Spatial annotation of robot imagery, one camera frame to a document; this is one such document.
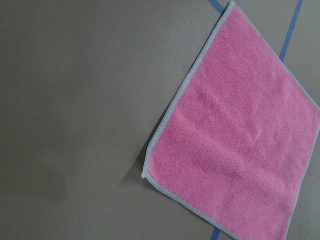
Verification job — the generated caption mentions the pink and grey towel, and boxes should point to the pink and grey towel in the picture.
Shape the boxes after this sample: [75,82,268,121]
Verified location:
[141,1,320,240]

